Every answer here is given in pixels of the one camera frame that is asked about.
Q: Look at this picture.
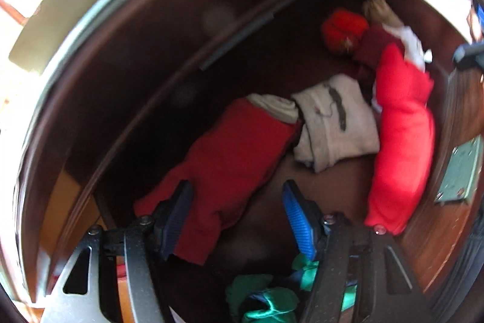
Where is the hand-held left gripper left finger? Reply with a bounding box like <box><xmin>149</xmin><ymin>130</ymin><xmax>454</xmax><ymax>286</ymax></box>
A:
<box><xmin>40</xmin><ymin>180</ymin><xmax>194</xmax><ymax>323</ymax></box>

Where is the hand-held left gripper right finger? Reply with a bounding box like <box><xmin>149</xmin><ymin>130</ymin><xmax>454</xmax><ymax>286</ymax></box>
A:
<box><xmin>282</xmin><ymin>179</ymin><xmax>428</xmax><ymax>323</ymax></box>

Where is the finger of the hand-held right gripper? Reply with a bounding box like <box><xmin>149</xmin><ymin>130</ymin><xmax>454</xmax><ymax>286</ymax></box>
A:
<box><xmin>453</xmin><ymin>3</ymin><xmax>484</xmax><ymax>71</ymax></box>

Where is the tan underwear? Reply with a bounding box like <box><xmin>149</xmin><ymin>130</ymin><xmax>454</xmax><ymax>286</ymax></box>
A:
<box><xmin>361</xmin><ymin>0</ymin><xmax>401</xmax><ymax>29</ymax></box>

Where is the dark wooden drawer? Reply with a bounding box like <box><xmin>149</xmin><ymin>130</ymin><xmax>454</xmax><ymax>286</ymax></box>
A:
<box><xmin>91</xmin><ymin>0</ymin><xmax>484</xmax><ymax>323</ymax></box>

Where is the white ruffled underwear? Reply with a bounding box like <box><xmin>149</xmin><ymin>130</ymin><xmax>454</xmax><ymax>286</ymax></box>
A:
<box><xmin>382</xmin><ymin>24</ymin><xmax>433</xmax><ymax>72</ymax></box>

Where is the dark red knitted sock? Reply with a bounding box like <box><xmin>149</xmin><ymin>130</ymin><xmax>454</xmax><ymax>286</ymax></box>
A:
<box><xmin>342</xmin><ymin>24</ymin><xmax>405</xmax><ymax>81</ymax></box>

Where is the deep red underwear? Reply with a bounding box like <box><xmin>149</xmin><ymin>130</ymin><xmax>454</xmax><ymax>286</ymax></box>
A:
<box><xmin>133</xmin><ymin>98</ymin><xmax>303</xmax><ymax>267</ymax></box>

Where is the white underwear with grey marks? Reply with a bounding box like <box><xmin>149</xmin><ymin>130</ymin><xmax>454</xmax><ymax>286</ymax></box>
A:
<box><xmin>291</xmin><ymin>75</ymin><xmax>381</xmax><ymax>173</ymax></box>

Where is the green and navy sock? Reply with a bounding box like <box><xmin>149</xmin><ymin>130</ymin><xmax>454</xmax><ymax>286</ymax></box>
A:
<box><xmin>226</xmin><ymin>253</ymin><xmax>358</xmax><ymax>323</ymax></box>

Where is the beige underwear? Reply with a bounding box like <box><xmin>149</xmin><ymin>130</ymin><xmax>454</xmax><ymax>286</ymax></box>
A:
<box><xmin>247</xmin><ymin>94</ymin><xmax>299</xmax><ymax>125</ymax></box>

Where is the bright red underwear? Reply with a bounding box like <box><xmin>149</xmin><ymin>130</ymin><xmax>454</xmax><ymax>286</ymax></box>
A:
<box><xmin>364</xmin><ymin>43</ymin><xmax>436</xmax><ymax>236</ymax></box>

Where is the green metal lock plate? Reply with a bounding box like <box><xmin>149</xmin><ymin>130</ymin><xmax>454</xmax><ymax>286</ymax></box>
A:
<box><xmin>434</xmin><ymin>137</ymin><xmax>482</xmax><ymax>205</ymax></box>

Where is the dark wooden table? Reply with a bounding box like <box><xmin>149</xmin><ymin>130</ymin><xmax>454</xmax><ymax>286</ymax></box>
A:
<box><xmin>15</xmin><ymin>0</ymin><xmax>401</xmax><ymax>308</ymax></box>

